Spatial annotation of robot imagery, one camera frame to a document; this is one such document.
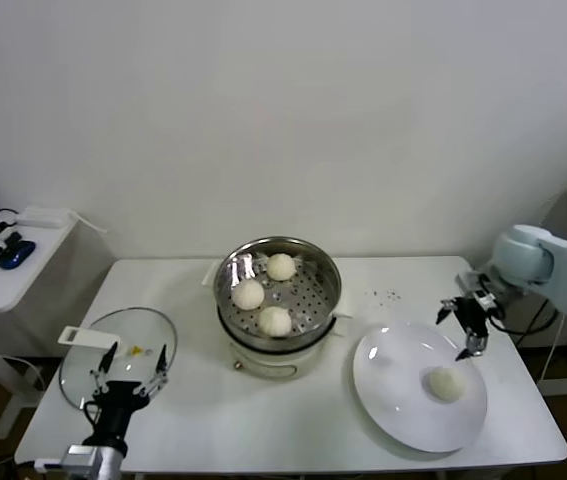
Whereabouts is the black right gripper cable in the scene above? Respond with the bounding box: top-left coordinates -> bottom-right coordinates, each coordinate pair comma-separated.
487,307 -> 560,335

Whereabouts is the glass lid white handle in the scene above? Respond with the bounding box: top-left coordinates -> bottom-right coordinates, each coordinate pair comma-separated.
57,306 -> 179,412

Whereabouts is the white electric cooker pot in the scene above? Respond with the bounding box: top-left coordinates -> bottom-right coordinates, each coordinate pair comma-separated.
217,304 -> 348,384

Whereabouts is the white round plate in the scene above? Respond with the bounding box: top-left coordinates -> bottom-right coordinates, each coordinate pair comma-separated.
352,321 -> 490,455

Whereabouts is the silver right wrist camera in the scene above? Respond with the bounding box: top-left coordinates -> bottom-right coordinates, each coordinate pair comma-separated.
455,269 -> 484,294

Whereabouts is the stainless steel steamer basket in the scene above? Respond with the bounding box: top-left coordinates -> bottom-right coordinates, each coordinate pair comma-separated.
202,236 -> 358,351

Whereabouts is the white adapter cable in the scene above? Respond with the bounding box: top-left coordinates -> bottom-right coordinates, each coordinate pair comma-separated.
66,209 -> 108,234

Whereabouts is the white steamed baozi bun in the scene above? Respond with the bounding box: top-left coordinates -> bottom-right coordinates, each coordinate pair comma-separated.
266,253 -> 298,282
422,366 -> 467,404
257,306 -> 293,337
231,279 -> 266,311

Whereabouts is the white camera plug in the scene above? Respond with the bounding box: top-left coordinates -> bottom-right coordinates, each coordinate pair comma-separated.
32,458 -> 67,474

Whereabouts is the white floor cable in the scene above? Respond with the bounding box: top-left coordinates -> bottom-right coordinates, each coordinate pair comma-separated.
0,353 -> 47,391

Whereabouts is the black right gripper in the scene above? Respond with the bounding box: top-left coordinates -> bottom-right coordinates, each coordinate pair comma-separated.
436,294 -> 492,362

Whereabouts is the white hanging cable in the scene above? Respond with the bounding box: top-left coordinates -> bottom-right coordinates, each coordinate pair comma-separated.
537,319 -> 567,386

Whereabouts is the white side table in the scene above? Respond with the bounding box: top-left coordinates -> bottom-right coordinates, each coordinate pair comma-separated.
0,212 -> 117,441

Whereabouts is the blue computer mouse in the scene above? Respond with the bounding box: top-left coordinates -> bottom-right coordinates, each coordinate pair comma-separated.
0,239 -> 37,270

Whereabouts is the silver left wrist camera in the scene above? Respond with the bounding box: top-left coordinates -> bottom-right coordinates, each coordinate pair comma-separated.
65,444 -> 102,471

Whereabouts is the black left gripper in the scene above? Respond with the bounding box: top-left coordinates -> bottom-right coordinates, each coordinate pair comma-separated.
90,341 -> 169,446

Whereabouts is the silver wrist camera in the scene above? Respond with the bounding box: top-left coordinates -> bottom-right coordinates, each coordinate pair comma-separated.
65,444 -> 102,471
455,269 -> 484,294

